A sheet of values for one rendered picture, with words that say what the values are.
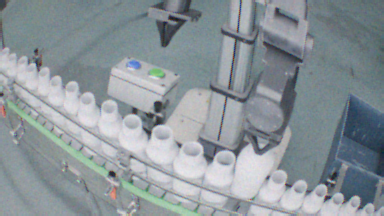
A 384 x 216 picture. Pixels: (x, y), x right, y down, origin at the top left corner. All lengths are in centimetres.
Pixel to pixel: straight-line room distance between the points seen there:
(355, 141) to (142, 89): 87
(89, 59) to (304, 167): 142
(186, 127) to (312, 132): 79
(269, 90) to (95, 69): 216
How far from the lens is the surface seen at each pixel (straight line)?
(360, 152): 159
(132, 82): 106
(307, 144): 248
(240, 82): 160
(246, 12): 142
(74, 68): 274
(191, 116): 212
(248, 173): 82
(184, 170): 90
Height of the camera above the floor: 187
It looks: 48 degrees down
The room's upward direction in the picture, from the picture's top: 7 degrees clockwise
